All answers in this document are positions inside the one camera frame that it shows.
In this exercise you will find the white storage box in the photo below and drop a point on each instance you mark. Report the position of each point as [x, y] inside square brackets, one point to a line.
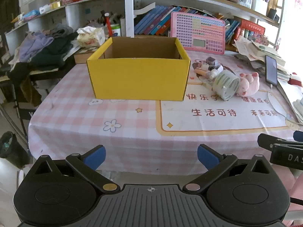
[259, 6]

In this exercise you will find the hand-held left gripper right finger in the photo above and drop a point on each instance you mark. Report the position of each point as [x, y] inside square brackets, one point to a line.
[208, 157]

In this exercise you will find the small white bottle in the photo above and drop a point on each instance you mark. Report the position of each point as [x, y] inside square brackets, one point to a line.
[216, 72]

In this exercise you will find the wooden chessboard box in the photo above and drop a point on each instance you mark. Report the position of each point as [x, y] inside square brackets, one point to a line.
[82, 56]

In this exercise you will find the stack of papers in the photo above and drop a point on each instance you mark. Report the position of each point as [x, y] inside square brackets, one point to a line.
[251, 49]

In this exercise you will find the pile of clothes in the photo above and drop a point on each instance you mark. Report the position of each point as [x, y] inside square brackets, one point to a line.
[47, 49]

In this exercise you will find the black smartphone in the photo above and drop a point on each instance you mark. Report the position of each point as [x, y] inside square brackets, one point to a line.
[271, 71]

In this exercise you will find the black trash bin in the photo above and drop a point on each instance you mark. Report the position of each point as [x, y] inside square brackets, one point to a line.
[9, 146]

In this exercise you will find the wide tape roll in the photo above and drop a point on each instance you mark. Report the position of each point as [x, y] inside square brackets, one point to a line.
[221, 81]

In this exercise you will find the red toy hammer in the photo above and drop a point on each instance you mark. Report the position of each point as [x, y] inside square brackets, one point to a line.
[109, 26]

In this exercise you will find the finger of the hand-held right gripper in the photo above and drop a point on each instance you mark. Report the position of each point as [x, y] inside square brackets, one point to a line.
[265, 140]
[298, 136]

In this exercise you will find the black cup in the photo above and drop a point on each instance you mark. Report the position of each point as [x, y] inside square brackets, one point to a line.
[273, 14]

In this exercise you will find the pink pig plush toy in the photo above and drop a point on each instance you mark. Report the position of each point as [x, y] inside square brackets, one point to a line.
[246, 85]

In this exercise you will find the yellow cardboard box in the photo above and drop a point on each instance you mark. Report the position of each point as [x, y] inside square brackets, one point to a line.
[137, 80]

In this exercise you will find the purple and blue toy truck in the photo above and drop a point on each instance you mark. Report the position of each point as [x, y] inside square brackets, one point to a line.
[211, 62]

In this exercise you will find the row of children's books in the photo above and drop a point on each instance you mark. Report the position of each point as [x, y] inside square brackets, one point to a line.
[146, 21]

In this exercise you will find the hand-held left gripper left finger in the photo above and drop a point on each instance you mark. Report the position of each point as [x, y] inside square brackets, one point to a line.
[95, 157]

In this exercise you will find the white printed desk mat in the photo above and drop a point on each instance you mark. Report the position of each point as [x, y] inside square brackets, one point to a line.
[213, 125]

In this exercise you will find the pink learning board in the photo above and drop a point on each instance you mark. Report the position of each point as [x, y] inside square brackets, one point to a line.
[189, 28]

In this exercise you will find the floral tissue pack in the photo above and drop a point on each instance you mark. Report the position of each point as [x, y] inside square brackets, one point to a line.
[91, 36]

